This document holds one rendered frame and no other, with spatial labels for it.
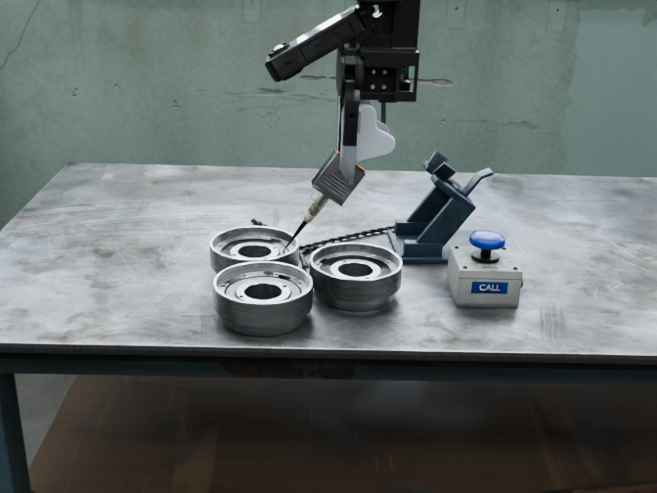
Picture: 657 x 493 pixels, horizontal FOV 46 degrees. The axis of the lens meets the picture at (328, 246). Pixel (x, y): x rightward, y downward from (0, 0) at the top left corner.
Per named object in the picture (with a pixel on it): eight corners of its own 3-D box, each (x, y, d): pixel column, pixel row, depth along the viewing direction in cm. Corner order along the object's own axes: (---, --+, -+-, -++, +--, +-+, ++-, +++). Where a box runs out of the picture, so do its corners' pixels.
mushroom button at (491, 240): (468, 281, 87) (473, 240, 85) (462, 266, 91) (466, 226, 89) (504, 282, 88) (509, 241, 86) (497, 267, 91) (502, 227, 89)
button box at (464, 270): (456, 307, 87) (459, 267, 85) (446, 280, 93) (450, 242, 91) (528, 308, 87) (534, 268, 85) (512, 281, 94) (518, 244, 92)
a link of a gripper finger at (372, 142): (394, 190, 86) (399, 106, 83) (341, 190, 85) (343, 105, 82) (390, 184, 89) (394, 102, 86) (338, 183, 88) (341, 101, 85)
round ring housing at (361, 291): (415, 288, 91) (417, 255, 90) (372, 323, 83) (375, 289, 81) (337, 266, 96) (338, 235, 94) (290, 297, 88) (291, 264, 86)
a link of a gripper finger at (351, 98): (358, 149, 83) (361, 64, 80) (343, 149, 82) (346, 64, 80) (353, 141, 87) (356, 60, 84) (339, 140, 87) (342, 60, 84)
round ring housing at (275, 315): (279, 350, 77) (279, 313, 75) (194, 323, 82) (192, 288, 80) (329, 308, 86) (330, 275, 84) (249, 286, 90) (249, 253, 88)
